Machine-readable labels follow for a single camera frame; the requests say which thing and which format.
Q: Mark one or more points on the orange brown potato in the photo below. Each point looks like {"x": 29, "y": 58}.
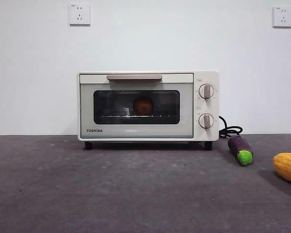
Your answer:
{"x": 143, "y": 104}

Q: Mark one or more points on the beige oven knob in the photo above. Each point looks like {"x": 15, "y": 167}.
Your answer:
{"x": 206, "y": 91}
{"x": 206, "y": 121}

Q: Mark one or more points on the white toaster oven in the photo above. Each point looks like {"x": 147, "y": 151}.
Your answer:
{"x": 208, "y": 106}

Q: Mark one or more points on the purple toy eggplant green stem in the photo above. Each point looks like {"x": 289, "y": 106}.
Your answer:
{"x": 240, "y": 148}

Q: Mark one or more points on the yellow corn cob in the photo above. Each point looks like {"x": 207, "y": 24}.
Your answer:
{"x": 289, "y": 167}

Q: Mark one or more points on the white wall socket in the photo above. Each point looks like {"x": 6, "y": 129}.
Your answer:
{"x": 282, "y": 16}
{"x": 80, "y": 14}

